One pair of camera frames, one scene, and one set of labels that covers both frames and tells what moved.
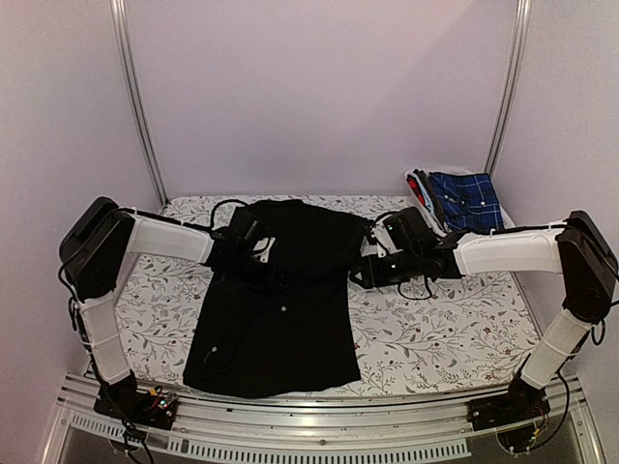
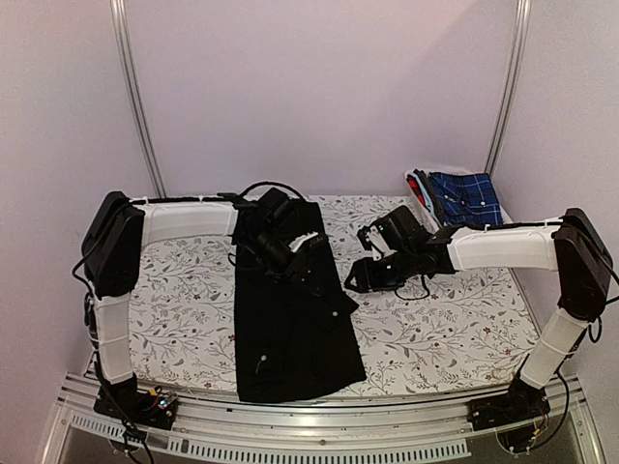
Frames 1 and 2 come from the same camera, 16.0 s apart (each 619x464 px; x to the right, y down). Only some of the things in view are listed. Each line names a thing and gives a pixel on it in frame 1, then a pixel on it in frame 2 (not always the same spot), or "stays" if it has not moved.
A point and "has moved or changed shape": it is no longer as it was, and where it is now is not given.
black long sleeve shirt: x=293 y=333 has moved or changed shape
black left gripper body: x=250 y=276 to x=283 y=270
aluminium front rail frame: x=308 y=430 stays
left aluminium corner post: x=130 y=81 stays
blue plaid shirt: x=469 y=202 stays
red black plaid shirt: x=416 y=188 stays
